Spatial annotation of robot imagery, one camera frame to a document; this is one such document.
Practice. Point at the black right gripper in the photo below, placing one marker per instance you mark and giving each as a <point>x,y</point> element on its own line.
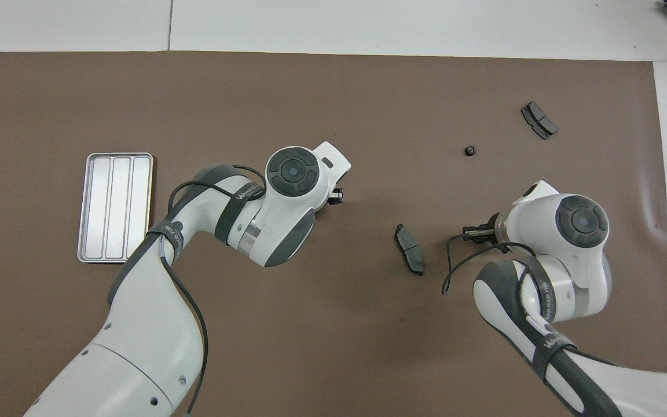
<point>491,225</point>

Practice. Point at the small black bearing gear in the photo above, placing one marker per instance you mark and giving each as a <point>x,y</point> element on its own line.
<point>470,150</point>

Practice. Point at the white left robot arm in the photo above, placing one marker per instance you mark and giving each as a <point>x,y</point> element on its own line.
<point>148,324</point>

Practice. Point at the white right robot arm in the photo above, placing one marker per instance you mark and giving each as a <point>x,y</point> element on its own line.
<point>576,272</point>

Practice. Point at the silver metal tray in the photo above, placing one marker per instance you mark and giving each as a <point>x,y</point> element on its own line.
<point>114,208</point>

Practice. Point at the dark grey brake pad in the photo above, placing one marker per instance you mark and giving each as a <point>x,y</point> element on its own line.
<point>539,120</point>
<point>410,250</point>

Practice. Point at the brown table mat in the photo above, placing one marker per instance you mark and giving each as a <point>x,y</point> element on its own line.
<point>339,104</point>

